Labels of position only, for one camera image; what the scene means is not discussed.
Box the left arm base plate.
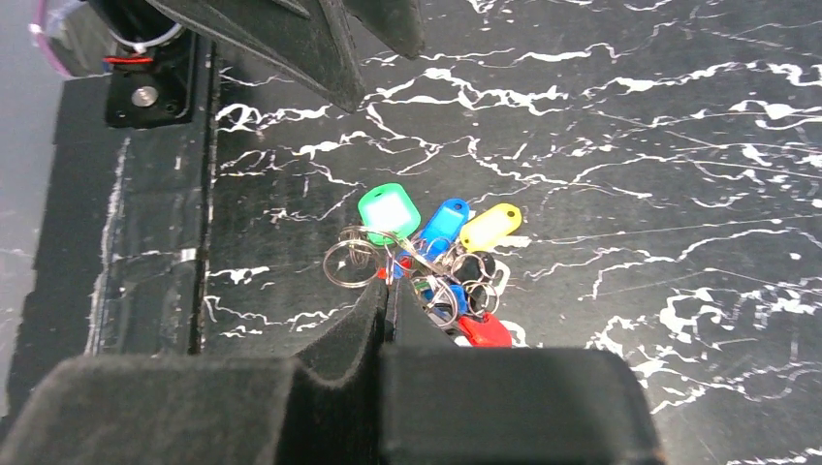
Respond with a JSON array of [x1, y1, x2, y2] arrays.
[[89, 1, 197, 129]]

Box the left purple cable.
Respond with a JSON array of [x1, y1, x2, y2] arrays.
[[28, 0, 84, 81]]

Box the keyring with coloured tags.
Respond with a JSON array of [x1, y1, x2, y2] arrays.
[[322, 183, 522, 348]]

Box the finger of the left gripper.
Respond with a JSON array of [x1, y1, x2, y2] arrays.
[[151, 0, 365, 112], [343, 0, 425, 59]]

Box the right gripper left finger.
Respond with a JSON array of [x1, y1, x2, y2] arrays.
[[1, 283, 388, 464]]

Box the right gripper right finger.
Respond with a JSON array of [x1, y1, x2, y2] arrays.
[[379, 279, 665, 464]]

